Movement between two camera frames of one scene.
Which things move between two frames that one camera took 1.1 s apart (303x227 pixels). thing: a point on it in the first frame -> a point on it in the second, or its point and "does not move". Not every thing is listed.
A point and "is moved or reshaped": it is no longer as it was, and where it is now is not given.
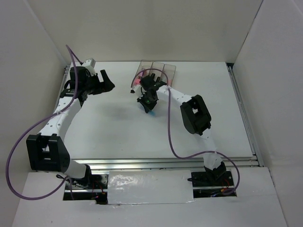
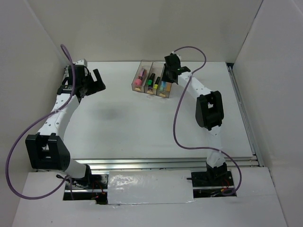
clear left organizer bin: [144, 70] does not move
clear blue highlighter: [152, 113] is moved or reshaped
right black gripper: [147, 107] -> [164, 77]
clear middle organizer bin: [157, 65] does not move
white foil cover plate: [132, 187] does not move
